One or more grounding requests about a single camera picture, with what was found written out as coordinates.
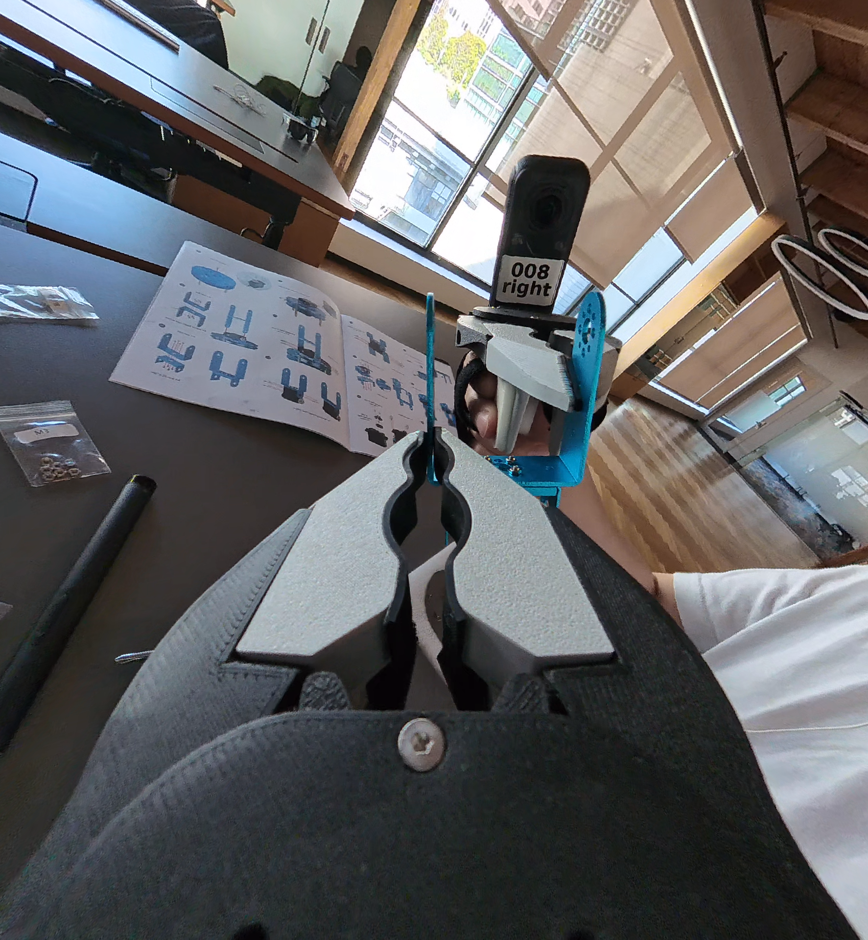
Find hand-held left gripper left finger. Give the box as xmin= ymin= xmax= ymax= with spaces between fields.
xmin=234 ymin=430 xmax=432 ymax=709

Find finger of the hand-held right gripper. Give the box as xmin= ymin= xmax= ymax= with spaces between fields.
xmin=595 ymin=339 xmax=623 ymax=405
xmin=487 ymin=323 xmax=580 ymax=411

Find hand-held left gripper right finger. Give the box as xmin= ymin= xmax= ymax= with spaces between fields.
xmin=440 ymin=428 xmax=618 ymax=712

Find blue metal bracket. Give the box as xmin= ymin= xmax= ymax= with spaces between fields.
xmin=425 ymin=290 xmax=606 ymax=544

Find dark grey desk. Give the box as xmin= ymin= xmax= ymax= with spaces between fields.
xmin=0 ymin=117 xmax=574 ymax=809

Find wood edged dark desk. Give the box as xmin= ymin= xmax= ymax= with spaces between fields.
xmin=0 ymin=0 xmax=357 ymax=269

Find person's right hand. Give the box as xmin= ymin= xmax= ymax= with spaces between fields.
xmin=465 ymin=378 xmax=556 ymax=460

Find large window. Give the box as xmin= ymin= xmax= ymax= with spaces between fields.
xmin=349 ymin=0 xmax=773 ymax=295

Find open instruction booklet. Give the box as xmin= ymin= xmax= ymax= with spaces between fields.
xmin=109 ymin=241 xmax=457 ymax=458

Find black cylindrical tool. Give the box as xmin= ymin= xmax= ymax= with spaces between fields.
xmin=0 ymin=475 xmax=157 ymax=757

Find white t-shirt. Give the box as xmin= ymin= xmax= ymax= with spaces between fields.
xmin=672 ymin=562 xmax=868 ymax=940

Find scattered small clear parts bags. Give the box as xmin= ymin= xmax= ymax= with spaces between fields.
xmin=0 ymin=281 xmax=112 ymax=659

